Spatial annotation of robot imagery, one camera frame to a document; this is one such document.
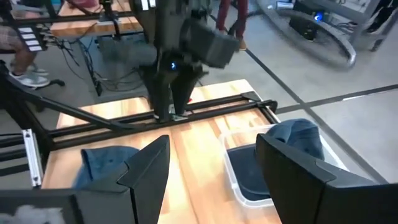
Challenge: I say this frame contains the black box with blue light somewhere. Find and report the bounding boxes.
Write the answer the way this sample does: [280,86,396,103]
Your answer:
[288,8,328,42]

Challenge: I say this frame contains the black block with white labels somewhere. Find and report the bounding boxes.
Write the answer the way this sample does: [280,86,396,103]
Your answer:
[16,26,45,54]

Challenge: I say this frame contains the silver aluminium rail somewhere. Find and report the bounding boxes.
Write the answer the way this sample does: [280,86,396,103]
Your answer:
[21,128,44,189]

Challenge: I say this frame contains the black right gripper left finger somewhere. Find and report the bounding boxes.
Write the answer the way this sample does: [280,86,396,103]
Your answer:
[73,134,171,224]

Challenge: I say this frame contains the black base frame rails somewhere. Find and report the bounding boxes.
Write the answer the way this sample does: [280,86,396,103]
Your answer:
[46,91,279,151]

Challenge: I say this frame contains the silver mounting plate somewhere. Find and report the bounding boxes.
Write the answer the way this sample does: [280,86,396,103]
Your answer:
[154,104,190,123]

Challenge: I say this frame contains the clear plastic bin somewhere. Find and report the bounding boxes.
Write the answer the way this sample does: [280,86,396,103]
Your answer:
[218,123,349,208]

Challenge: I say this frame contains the curved grey metal ring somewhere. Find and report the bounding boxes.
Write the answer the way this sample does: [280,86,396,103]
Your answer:
[256,0,358,68]

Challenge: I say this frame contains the pink cloth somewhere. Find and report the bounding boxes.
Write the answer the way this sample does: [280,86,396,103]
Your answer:
[70,0,100,9]

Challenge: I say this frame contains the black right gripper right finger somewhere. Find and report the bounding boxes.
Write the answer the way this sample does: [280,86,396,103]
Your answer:
[256,133,340,224]

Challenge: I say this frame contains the wooden background table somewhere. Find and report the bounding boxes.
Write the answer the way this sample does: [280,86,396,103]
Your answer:
[50,0,144,39]

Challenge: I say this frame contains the black diagonal frame brace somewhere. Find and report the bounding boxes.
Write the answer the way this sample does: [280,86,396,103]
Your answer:
[0,73,137,131]

